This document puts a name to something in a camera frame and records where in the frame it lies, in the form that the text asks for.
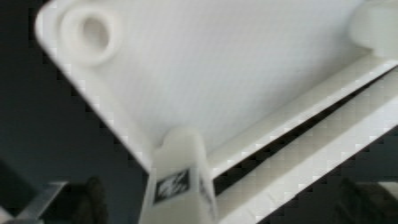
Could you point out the white front fence bar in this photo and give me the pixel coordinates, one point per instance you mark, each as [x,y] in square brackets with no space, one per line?
[346,131]

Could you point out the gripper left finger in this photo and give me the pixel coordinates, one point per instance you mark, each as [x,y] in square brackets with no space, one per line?
[67,204]

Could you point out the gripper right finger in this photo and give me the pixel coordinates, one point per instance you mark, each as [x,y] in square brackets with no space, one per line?
[366,204]

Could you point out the white desk leg with tag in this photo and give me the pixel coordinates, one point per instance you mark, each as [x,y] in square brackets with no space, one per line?
[373,27]

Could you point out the white desk top tray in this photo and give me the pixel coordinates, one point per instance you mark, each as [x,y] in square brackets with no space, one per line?
[229,65]

